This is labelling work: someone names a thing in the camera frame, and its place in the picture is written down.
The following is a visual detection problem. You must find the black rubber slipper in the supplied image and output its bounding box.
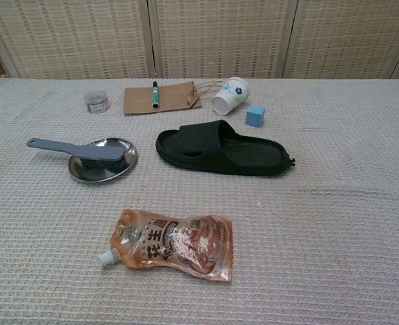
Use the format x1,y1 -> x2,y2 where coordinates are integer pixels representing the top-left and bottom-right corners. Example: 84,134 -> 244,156
154,119 -> 297,177

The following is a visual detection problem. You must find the grey cleaning brush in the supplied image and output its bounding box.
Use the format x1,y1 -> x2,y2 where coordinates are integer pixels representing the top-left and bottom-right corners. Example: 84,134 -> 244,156
26,137 -> 127,170

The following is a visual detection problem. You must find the brown paper bag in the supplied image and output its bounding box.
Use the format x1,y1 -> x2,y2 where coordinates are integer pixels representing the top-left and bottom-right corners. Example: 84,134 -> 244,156
123,80 -> 226,116

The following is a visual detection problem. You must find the light blue cube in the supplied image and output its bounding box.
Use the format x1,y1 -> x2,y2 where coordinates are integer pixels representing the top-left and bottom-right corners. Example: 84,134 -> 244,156
245,104 -> 266,129

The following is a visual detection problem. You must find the floral paper cup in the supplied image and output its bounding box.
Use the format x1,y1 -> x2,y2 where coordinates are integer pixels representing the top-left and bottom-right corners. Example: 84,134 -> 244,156
211,77 -> 250,115

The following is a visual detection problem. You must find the green marker pen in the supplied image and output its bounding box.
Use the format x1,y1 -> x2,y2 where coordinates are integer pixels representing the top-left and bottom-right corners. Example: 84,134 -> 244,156
151,80 -> 161,110

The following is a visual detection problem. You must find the orange liquid spout pouch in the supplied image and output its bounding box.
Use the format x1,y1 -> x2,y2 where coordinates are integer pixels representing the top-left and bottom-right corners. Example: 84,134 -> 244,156
97,209 -> 234,283

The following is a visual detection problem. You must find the round steel plate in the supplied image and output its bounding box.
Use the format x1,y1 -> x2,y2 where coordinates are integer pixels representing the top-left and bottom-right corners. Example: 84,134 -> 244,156
67,137 -> 139,185

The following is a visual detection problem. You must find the small clear lidded jar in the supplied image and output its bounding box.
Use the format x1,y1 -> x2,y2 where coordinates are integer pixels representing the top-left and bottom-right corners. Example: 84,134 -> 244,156
83,89 -> 112,114

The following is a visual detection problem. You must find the woven folding screen panel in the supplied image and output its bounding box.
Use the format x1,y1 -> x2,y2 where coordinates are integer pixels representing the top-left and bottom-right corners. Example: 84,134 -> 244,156
283,0 -> 399,79
150,0 -> 300,79
0,0 -> 156,81

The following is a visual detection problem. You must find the grey waffle tablecloth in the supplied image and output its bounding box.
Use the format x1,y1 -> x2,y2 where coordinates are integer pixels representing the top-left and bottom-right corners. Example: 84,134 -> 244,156
0,77 -> 399,325

